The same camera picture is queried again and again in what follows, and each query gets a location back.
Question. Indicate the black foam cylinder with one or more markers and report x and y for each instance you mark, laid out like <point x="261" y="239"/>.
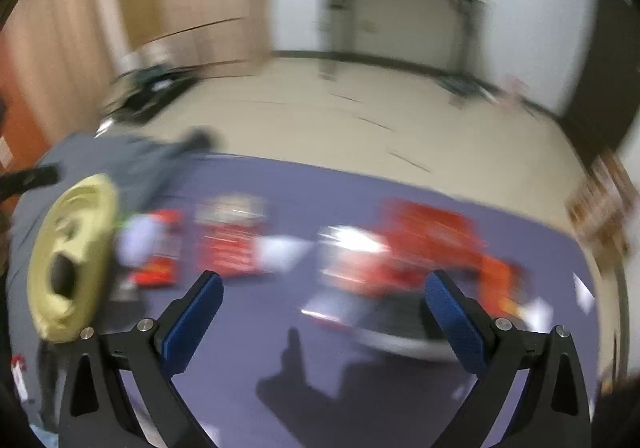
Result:
<point x="402" y="325"/>

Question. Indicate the black folding table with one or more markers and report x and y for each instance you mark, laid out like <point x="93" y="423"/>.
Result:
<point x="434" y="38"/>

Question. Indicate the beige curtain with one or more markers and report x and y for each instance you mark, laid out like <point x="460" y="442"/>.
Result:
<point x="62" y="63"/>

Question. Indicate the red silver cigarette box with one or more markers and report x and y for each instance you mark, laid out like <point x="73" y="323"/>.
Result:
<point x="230" y="226"/>

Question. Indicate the cardboard boxes by wall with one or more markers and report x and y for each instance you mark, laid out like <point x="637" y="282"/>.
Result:
<point x="600" y="206"/>

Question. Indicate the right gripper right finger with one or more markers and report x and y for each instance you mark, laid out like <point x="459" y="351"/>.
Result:
<point x="553" y="409"/>

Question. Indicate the yellow plastic basin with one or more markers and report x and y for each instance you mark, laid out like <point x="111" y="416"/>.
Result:
<point x="66" y="274"/>

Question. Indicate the grey cloth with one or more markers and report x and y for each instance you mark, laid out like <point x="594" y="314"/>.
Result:
<point x="138" y="167"/>

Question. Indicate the open black suitcase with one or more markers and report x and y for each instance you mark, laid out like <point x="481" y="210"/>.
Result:
<point x="138" y="96"/>

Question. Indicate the red cigarette box yellow print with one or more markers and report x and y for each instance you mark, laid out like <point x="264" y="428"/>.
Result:
<point x="161" y="251"/>

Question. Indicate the dark door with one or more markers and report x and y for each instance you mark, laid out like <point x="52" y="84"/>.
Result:
<point x="605" y="101"/>

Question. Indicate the shiny red cigarette box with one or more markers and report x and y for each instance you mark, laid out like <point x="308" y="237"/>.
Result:
<point x="431" y="236"/>

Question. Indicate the blue bed sheet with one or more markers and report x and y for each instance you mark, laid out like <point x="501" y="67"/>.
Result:
<point x="279" y="365"/>

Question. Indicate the red white box at edge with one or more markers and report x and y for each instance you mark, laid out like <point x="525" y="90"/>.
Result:
<point x="18" y="370"/>

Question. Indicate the lavender plush pouch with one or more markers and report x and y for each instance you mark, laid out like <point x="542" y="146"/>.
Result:
<point x="136" y="241"/>

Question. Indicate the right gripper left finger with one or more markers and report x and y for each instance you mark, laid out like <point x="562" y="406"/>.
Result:
<point x="96" y="410"/>

